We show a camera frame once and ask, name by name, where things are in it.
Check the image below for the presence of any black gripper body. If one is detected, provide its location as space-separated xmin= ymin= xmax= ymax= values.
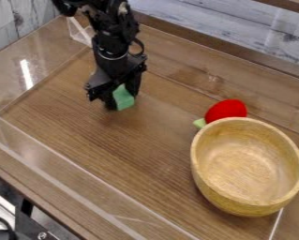
xmin=85 ymin=53 xmax=149 ymax=101

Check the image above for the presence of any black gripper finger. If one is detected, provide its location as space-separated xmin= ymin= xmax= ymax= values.
xmin=126 ymin=72 xmax=142 ymax=97
xmin=101 ymin=92 xmax=117 ymax=111

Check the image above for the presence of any green rectangular block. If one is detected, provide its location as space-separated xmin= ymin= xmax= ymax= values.
xmin=113 ymin=84 xmax=136 ymax=111

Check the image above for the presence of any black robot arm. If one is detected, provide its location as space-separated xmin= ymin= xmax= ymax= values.
xmin=51 ymin=0 xmax=148 ymax=111

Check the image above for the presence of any wooden bowl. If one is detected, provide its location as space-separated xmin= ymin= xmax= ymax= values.
xmin=190 ymin=117 xmax=299 ymax=218

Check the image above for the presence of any red plush strawberry toy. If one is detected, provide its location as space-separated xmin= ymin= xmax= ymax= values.
xmin=193 ymin=99 xmax=249 ymax=129

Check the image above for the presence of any clear acrylic corner bracket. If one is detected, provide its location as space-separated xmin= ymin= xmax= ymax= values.
xmin=67 ymin=17 xmax=94 ymax=47

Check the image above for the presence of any clear acrylic tray wall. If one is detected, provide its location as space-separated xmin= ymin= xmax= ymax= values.
xmin=0 ymin=116 xmax=200 ymax=240

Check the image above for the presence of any black table leg bracket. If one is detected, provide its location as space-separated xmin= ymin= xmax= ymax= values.
xmin=15 ymin=199 xmax=59 ymax=240

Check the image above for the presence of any black cable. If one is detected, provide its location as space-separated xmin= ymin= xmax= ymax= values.
xmin=0 ymin=215 xmax=19 ymax=240

